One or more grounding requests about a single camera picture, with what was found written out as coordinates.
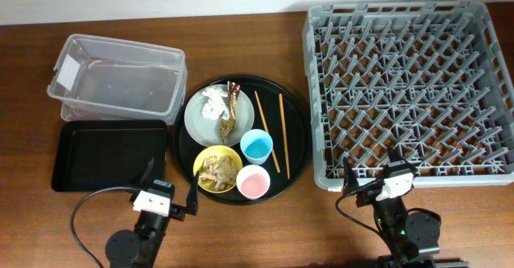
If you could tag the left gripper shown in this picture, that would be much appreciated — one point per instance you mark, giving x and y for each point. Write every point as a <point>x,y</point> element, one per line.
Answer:
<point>177,212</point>

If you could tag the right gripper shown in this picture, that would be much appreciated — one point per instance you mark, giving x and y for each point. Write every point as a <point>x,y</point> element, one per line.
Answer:
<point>368,196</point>

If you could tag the yellow bowl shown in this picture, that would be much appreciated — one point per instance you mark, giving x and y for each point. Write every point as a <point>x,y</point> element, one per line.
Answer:
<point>217,150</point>

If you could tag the food scraps and rice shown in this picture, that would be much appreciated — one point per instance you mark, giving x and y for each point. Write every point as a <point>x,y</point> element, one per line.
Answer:
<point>220,171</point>

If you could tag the grey plate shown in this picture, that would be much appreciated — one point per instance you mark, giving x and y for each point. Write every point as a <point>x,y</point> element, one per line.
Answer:
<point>205,131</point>

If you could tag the brown foil wrapper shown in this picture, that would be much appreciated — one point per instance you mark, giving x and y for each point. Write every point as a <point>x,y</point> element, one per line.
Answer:
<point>227,125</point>

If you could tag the pink cup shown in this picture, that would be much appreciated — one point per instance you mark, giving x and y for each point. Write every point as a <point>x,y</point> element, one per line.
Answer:
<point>253,181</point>

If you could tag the white tissue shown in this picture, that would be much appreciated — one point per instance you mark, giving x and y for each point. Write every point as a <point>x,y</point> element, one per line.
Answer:
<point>215,107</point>

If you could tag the blue cup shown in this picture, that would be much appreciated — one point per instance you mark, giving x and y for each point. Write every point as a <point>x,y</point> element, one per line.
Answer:
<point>256,145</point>

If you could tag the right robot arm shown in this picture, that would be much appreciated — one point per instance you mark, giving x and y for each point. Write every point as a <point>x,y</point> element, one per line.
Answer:
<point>411,235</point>

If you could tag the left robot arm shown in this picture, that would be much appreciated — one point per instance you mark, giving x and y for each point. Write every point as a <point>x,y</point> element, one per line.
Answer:
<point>138,247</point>

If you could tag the grey dishwasher rack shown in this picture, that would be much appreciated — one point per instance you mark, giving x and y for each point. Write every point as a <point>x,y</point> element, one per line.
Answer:
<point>427,79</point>

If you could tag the black rectangular tray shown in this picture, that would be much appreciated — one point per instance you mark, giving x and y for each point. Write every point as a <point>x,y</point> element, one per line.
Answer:
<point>99,154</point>

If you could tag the right wooden chopstick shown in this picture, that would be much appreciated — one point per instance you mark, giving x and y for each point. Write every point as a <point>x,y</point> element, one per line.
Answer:
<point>284,132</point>

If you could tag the wooden chopstick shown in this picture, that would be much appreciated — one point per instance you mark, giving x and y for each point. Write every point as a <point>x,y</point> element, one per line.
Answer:
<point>263,119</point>
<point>284,132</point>

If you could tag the left wooden chopstick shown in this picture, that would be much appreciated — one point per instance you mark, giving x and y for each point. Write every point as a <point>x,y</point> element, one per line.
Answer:
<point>263,119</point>

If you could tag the clear plastic bin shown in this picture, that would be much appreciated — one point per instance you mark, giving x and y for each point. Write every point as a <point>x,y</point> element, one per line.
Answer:
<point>123,78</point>

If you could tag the white label on bin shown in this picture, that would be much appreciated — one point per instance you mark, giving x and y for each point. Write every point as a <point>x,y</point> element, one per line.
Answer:
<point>68,72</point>

